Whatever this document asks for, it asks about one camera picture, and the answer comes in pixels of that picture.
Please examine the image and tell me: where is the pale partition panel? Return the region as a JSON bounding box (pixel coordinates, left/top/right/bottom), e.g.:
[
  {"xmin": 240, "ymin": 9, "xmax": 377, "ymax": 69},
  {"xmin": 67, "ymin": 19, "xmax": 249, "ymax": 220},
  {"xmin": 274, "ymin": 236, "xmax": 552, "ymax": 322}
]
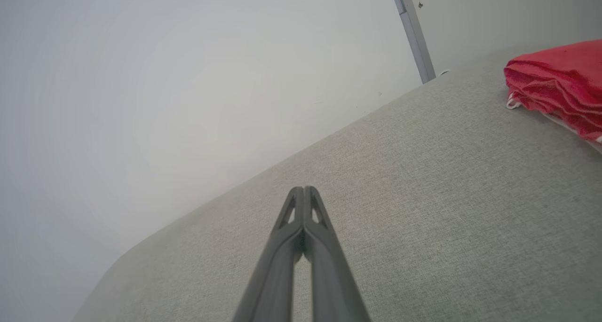
[{"xmin": 404, "ymin": 0, "xmax": 602, "ymax": 74}]

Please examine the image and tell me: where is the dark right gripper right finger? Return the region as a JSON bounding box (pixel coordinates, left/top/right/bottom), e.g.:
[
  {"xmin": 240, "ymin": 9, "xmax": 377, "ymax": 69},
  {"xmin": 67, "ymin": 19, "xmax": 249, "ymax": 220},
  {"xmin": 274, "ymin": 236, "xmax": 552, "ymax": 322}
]
[{"xmin": 303, "ymin": 186, "xmax": 372, "ymax": 322}]

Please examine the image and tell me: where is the grey fabric sofa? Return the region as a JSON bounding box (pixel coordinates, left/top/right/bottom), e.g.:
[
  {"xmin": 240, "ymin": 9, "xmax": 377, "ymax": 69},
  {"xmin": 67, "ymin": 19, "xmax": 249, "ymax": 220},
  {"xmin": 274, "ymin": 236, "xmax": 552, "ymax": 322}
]
[{"xmin": 71, "ymin": 40, "xmax": 602, "ymax": 322}]

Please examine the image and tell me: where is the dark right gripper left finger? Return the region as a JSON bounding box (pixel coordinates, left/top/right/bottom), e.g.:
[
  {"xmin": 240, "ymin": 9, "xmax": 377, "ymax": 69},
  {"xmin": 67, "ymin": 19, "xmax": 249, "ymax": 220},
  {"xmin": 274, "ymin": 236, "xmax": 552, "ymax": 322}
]
[{"xmin": 233, "ymin": 187, "xmax": 304, "ymax": 322}]

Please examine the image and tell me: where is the red and white shirt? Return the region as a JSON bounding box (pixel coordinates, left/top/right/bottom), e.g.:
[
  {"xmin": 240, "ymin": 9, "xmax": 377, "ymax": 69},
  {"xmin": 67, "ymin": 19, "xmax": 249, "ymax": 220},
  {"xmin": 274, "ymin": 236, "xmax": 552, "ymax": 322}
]
[{"xmin": 503, "ymin": 39, "xmax": 602, "ymax": 154}]

